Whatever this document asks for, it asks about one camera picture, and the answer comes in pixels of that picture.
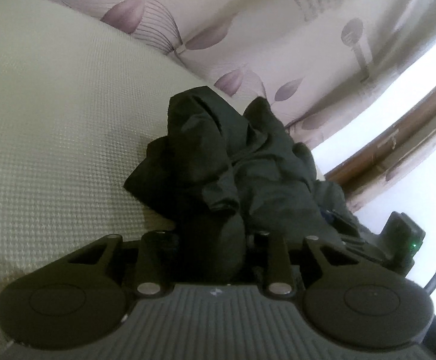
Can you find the brown wooden door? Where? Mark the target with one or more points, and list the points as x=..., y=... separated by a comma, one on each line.
x=389, y=157

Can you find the pink leaf-print curtain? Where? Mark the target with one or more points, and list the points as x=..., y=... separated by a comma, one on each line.
x=320, y=63

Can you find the black jacket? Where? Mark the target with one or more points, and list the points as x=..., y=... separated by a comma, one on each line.
x=219, y=175

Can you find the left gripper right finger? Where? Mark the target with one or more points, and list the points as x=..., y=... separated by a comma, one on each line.
x=348, y=299

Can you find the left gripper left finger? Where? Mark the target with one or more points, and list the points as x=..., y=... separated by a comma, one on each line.
x=83, y=296

